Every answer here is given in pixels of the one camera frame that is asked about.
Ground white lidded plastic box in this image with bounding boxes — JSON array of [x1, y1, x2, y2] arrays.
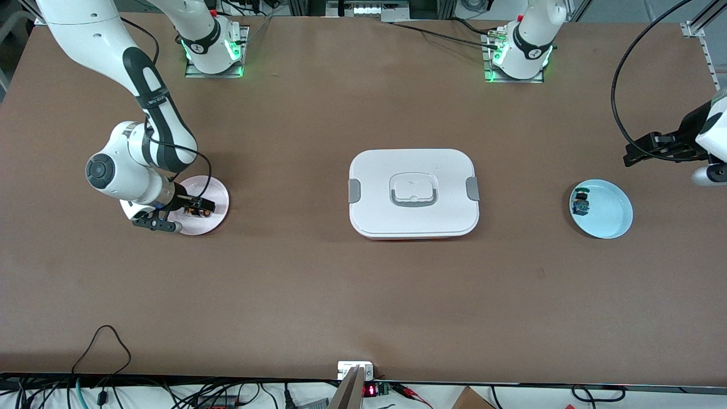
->
[[348, 148, 481, 240]]

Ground small white socket box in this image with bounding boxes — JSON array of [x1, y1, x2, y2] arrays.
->
[[337, 361, 375, 381]]

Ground pink round plate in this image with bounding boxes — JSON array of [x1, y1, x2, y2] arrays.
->
[[169, 177, 231, 236]]

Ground light blue round plate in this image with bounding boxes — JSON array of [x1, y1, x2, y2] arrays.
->
[[569, 179, 634, 240]]

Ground grey metal bar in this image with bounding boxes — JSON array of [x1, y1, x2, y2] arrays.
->
[[328, 366, 365, 409]]

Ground grey rack equipment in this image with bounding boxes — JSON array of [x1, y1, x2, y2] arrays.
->
[[325, 0, 411, 21]]

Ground brown cardboard piece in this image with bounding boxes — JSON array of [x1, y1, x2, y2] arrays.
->
[[451, 386, 496, 409]]

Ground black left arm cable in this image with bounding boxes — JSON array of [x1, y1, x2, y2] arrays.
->
[[610, 0, 691, 147]]

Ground green push-button switch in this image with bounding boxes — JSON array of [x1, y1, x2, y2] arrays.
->
[[571, 187, 592, 217]]

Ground aluminium frame profile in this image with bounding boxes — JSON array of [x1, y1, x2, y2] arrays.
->
[[680, 0, 727, 90]]

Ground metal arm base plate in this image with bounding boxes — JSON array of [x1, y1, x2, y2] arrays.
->
[[184, 25, 249, 79], [482, 31, 545, 85]]

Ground thin black looped cable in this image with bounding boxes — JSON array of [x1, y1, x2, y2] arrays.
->
[[71, 324, 133, 380]]

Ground tangled black cable bundle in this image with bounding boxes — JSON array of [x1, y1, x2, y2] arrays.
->
[[0, 375, 330, 409]]

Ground black base power cable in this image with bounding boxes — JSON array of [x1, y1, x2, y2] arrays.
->
[[391, 17, 502, 48]]

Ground black coiled cable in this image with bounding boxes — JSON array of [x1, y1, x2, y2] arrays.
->
[[570, 385, 626, 403]]

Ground red wire leads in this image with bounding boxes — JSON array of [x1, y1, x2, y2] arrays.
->
[[391, 383, 433, 409]]

